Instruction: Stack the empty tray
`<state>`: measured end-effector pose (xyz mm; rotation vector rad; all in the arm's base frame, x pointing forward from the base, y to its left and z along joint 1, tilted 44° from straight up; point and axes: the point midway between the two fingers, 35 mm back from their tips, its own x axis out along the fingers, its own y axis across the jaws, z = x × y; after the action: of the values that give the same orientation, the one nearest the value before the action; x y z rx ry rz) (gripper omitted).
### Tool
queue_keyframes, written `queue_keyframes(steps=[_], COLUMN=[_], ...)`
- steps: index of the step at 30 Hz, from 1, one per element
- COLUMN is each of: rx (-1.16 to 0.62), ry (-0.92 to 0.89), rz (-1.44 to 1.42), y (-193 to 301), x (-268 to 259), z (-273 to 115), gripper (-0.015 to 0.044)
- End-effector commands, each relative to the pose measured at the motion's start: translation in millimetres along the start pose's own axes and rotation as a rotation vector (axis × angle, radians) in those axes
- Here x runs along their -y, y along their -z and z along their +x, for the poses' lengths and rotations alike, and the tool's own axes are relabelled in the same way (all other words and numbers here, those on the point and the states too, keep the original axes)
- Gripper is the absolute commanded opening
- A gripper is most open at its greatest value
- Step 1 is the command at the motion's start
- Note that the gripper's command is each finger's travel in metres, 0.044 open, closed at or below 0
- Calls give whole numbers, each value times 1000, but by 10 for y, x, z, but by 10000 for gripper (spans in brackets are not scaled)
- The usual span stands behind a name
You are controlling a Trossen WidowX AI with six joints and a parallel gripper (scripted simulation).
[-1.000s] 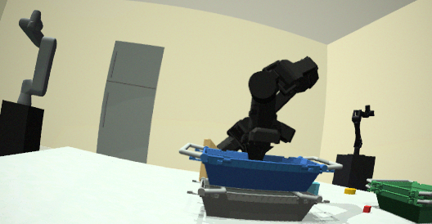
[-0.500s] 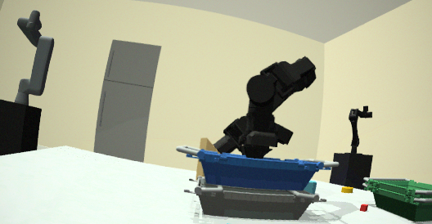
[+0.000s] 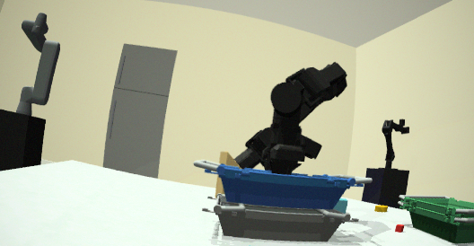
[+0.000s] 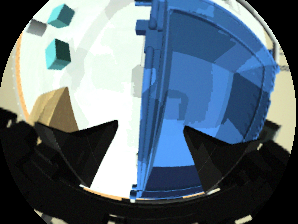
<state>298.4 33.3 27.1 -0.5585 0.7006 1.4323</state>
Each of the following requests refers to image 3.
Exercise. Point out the yellow short cylinder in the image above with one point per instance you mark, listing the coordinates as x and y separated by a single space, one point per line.
381 208

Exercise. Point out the small red block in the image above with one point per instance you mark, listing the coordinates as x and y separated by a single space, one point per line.
399 228

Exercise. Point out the blue plastic tray with grey wire bars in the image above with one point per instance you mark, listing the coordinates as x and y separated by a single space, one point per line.
258 187

